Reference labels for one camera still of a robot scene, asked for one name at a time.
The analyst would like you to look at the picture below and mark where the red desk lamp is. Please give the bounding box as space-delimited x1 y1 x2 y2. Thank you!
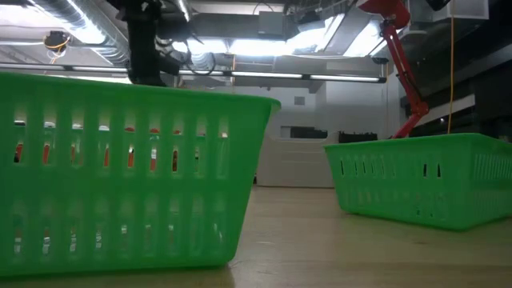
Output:
357 0 431 140

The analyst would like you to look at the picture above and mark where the green plastic basket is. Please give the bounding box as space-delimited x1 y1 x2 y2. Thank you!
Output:
323 133 512 232
0 71 282 278

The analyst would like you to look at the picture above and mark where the yellow hanging cable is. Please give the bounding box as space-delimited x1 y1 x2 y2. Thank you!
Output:
446 0 458 135

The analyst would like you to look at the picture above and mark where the black background monitor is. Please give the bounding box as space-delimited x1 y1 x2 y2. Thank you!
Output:
290 126 329 140

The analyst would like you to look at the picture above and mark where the orange plastic basket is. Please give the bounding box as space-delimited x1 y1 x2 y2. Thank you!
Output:
14 142 181 171

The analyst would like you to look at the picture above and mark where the long ceiling light strip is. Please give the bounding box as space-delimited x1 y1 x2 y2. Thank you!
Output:
0 62 388 84

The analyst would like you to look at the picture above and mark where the yellow black ceiling cable reel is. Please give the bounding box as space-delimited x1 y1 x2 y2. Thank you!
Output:
42 30 71 54

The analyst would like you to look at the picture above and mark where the black background cabinet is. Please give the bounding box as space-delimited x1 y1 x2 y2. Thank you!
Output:
338 130 379 144

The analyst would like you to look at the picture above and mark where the grey plastic bin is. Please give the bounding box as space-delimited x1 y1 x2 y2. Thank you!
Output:
257 146 335 188

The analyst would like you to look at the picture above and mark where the grey ceiling box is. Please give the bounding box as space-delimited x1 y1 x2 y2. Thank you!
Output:
258 10 287 37

